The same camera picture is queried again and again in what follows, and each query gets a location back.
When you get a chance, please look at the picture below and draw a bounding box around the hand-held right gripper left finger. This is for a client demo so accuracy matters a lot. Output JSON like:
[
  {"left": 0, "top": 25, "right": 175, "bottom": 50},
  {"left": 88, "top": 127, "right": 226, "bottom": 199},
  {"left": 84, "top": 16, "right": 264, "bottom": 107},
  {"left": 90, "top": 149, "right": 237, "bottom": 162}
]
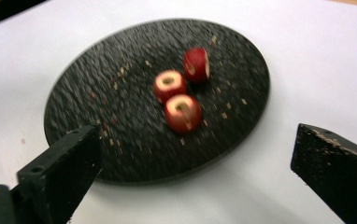
[{"left": 17, "top": 124, "right": 103, "bottom": 224}]

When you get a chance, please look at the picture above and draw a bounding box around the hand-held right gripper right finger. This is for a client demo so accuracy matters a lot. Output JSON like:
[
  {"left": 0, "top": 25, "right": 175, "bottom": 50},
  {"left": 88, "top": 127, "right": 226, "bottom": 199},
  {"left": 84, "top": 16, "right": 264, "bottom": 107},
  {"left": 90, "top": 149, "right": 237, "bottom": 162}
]
[{"left": 290, "top": 123, "right": 357, "bottom": 224}]

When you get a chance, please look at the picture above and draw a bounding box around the round black slate plate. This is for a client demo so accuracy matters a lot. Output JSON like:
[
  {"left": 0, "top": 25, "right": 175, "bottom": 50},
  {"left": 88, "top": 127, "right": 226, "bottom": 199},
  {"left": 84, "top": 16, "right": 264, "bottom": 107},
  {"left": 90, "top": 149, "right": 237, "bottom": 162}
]
[{"left": 43, "top": 18, "right": 271, "bottom": 187}]

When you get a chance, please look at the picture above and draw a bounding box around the red hawthorn piece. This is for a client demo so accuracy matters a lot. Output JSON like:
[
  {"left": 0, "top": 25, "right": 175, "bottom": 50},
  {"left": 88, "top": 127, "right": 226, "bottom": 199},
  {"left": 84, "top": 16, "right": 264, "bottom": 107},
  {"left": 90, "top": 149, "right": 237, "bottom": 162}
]
[
  {"left": 182, "top": 47, "right": 211, "bottom": 85},
  {"left": 152, "top": 70, "right": 188, "bottom": 105},
  {"left": 163, "top": 93, "right": 204, "bottom": 135}
]

